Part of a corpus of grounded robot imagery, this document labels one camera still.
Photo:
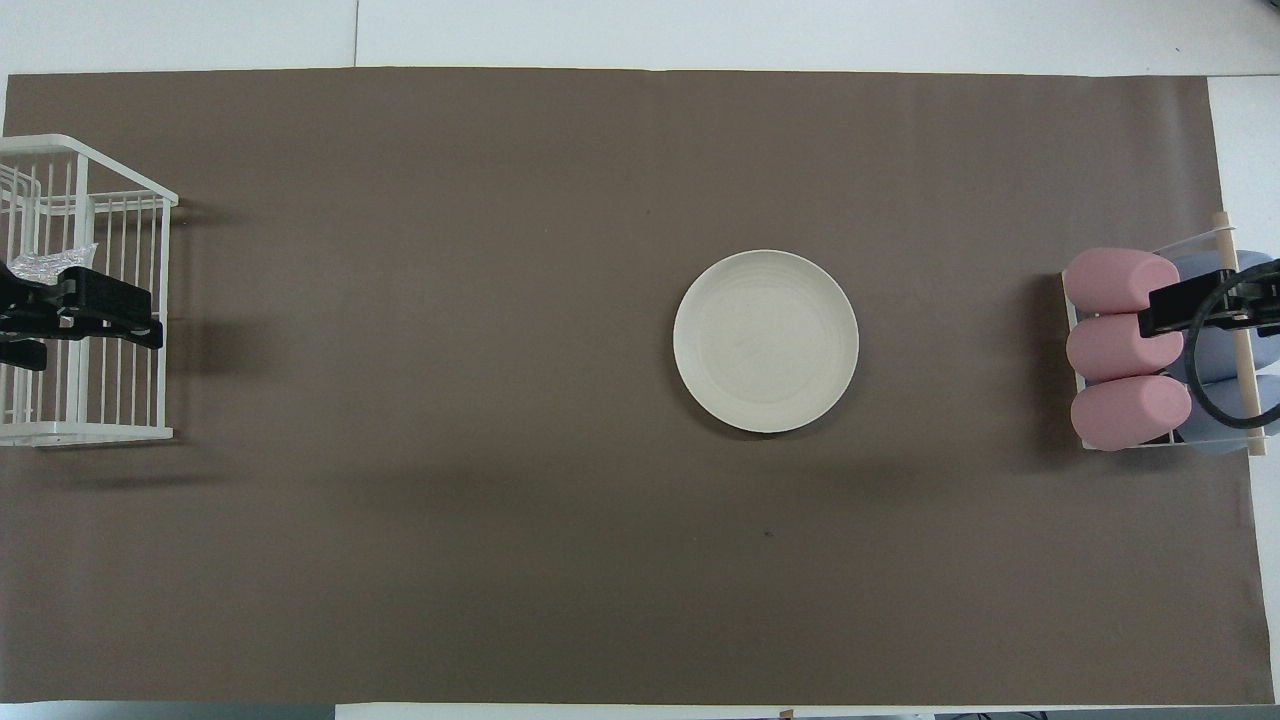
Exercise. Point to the cream round plate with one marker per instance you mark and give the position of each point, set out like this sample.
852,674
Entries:
765,340

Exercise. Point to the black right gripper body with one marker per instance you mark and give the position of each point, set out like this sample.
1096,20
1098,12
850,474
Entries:
1255,300

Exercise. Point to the pink plastic cup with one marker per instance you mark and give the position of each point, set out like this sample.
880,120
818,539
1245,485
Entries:
1110,348
1115,280
1125,412

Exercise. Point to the brown table mat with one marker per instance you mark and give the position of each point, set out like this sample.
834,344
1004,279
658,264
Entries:
500,300

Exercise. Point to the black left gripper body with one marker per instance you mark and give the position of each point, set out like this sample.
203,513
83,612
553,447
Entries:
25,320

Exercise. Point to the cup holder rack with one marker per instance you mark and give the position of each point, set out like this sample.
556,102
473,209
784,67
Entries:
1245,400

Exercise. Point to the blue plastic cup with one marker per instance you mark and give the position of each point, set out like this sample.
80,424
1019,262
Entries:
1225,435
1215,355
1200,268

